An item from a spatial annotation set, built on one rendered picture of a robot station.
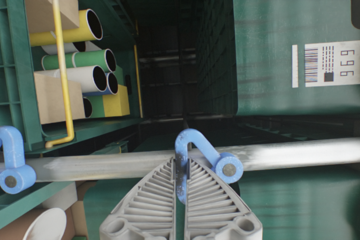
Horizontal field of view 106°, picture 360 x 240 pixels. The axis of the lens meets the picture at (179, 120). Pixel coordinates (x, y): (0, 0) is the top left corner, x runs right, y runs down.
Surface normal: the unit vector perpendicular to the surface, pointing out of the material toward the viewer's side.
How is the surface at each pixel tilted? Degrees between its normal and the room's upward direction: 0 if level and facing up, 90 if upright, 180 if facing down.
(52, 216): 2
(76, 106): 0
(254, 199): 91
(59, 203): 2
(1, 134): 90
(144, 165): 90
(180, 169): 90
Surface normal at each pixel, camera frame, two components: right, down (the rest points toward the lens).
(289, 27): -0.13, 0.08
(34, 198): 1.00, -0.07
